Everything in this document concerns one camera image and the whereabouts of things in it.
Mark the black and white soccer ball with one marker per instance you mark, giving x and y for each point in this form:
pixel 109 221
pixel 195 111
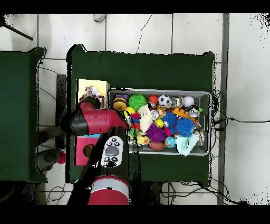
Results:
pixel 164 100

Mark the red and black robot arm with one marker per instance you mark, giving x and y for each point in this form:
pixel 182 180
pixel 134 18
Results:
pixel 101 120

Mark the white baseball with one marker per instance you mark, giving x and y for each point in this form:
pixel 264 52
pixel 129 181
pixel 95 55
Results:
pixel 188 101

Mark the grey emergency stop red button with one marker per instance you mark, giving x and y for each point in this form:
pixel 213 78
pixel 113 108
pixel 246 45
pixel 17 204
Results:
pixel 49 157

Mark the large green spiky ball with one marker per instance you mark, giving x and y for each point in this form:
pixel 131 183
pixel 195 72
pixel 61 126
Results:
pixel 137 101

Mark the cream knitted cloth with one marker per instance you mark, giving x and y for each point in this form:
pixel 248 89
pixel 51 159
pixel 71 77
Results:
pixel 145 120

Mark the large blue spiky ball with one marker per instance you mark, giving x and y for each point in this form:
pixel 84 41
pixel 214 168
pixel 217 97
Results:
pixel 185 126

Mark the multicoloured spiky caterpillar toy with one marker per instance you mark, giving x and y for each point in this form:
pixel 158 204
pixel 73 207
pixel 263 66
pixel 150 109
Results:
pixel 135 121

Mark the wooden burger toy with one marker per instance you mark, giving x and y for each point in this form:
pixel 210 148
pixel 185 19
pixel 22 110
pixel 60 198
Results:
pixel 119 103

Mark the multicoloured patterned cloth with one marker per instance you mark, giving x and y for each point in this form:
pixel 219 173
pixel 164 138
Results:
pixel 92 92

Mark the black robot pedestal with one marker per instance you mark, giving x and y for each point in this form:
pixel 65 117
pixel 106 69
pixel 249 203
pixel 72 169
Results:
pixel 147 192

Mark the mint green knitted cloth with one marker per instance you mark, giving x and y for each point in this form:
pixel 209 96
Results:
pixel 185 144

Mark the black tripod leg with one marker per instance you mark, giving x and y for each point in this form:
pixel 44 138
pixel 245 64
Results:
pixel 19 32

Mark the purple spiky ball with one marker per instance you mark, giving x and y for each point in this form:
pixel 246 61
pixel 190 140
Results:
pixel 155 133

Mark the silver mesh bin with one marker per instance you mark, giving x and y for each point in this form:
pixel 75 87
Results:
pixel 203 101

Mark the wooden box with three holes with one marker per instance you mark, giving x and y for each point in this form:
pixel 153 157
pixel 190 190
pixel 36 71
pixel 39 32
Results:
pixel 103 88

